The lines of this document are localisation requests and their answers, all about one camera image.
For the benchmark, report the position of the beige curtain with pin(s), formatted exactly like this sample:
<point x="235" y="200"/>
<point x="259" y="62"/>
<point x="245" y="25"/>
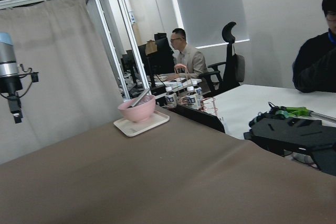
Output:
<point x="76" y="90"/>

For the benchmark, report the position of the pink bowl of ice cubes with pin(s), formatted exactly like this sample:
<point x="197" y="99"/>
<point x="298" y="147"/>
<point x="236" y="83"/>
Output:
<point x="142" y="111"/>

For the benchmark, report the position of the person in denim shirt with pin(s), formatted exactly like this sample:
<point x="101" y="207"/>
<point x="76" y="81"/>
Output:
<point x="314" y="66"/>

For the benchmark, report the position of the man in beige shirt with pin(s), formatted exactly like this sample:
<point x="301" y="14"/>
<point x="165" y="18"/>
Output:
<point x="189" y="56"/>

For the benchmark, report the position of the aluminium frame post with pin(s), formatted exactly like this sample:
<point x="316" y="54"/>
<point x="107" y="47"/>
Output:
<point x="133" y="42"/>

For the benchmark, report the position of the small purple label bottle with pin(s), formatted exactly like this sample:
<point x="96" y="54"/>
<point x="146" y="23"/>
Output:
<point x="170" y="98"/>

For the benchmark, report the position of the green handled reach grabber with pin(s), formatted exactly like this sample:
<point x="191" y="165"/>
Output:
<point x="297" y="111"/>

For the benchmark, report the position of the copper wire bottle rack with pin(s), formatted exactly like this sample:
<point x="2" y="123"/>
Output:
<point x="208" y="104"/>

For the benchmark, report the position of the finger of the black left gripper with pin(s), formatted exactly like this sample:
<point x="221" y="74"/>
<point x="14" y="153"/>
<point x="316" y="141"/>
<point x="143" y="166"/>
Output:
<point x="15" y="108"/>

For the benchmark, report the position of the black angular device cover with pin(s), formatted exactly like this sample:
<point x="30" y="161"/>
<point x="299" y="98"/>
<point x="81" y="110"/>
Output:
<point x="303" y="136"/>

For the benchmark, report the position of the cream plastic tray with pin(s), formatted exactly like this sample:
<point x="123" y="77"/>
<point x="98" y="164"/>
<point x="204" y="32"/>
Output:
<point x="131" y="129"/>

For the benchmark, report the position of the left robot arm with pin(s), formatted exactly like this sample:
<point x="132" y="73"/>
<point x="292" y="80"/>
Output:
<point x="7" y="55"/>

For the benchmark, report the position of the black office chair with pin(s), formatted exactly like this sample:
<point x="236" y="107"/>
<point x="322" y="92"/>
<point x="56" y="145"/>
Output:
<point x="228" y="74"/>

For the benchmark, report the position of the background black monitor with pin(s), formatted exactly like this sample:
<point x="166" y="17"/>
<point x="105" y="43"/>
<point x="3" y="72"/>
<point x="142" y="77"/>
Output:
<point x="162" y="61"/>

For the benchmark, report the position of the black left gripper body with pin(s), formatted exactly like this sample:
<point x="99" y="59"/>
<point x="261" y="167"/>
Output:
<point x="11" y="75"/>

